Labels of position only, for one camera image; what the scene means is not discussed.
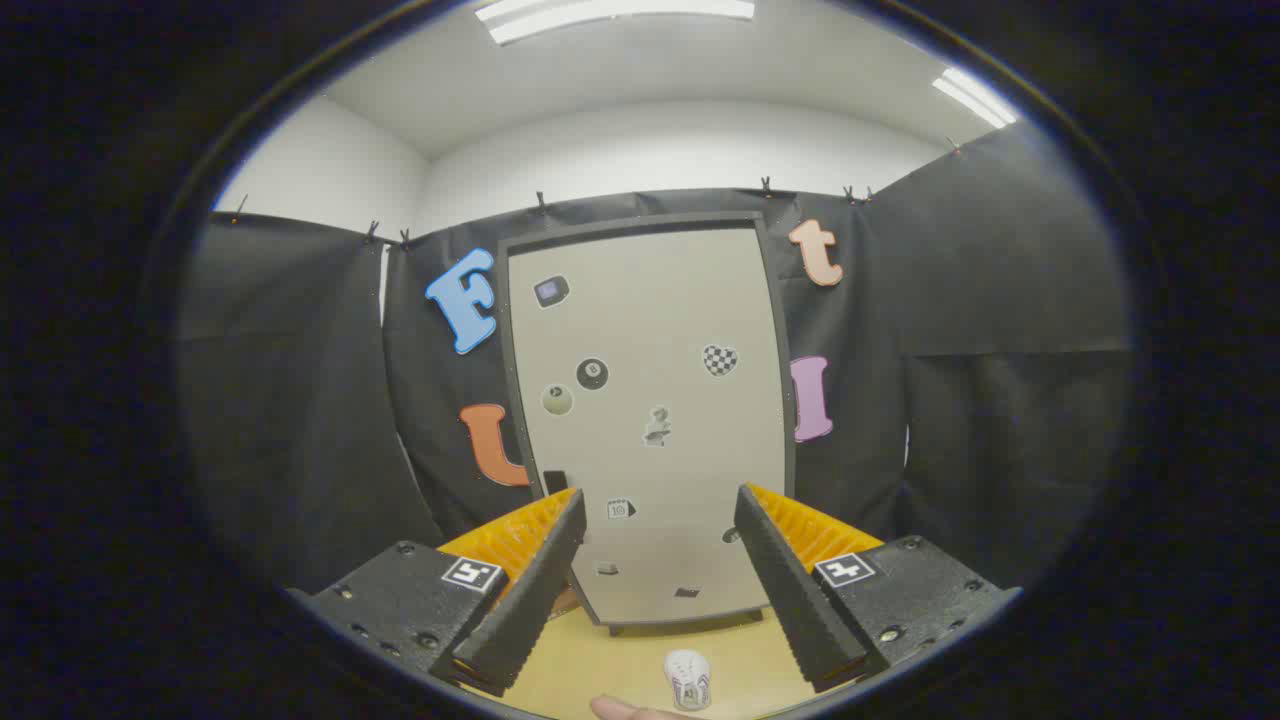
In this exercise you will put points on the beige shoe cabinet door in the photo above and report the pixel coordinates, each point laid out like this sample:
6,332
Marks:
650,330

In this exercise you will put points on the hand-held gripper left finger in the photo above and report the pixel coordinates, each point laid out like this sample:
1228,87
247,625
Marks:
535,590

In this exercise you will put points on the white striped shoe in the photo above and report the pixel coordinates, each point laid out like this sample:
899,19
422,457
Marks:
688,680

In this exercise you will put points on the grey shoe cabinet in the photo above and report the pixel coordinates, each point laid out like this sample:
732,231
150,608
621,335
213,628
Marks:
640,229

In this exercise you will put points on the long ceiling light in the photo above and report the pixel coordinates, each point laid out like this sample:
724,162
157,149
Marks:
600,15
975,97

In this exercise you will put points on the black backdrop cloth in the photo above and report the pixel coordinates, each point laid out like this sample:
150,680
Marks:
300,400

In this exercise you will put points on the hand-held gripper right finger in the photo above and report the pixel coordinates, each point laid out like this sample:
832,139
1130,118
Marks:
785,590

